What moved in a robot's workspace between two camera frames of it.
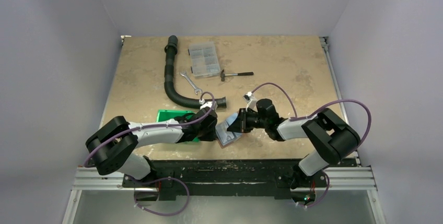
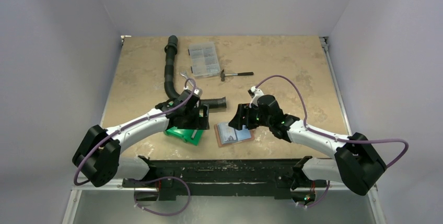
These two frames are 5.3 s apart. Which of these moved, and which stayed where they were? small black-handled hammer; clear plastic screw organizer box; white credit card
Moved: white credit card
Stayed: clear plastic screw organizer box; small black-handled hammer
